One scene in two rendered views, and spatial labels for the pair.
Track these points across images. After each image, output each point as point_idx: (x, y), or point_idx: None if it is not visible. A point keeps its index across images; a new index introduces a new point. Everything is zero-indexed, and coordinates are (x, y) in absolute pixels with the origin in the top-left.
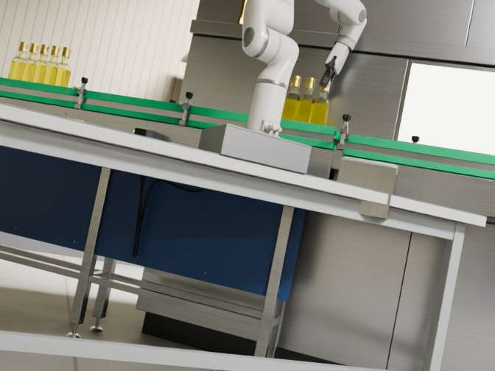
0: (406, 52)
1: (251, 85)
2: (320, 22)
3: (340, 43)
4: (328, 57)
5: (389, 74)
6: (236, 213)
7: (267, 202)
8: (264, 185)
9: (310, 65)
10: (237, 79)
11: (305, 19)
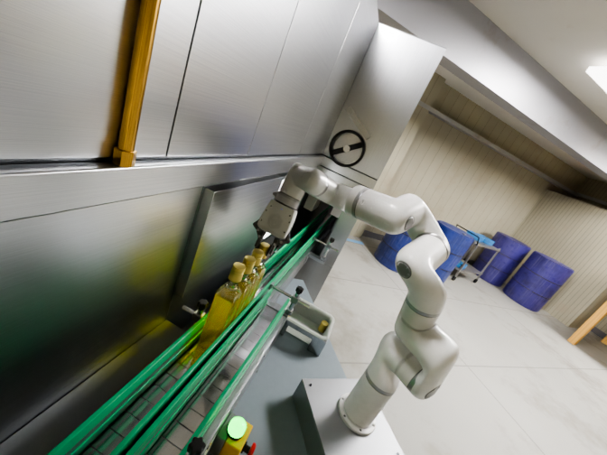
0: (282, 170)
1: (141, 268)
2: (238, 140)
3: (296, 212)
4: (287, 232)
5: (270, 194)
6: None
7: None
8: None
9: (226, 211)
10: (114, 275)
11: (225, 136)
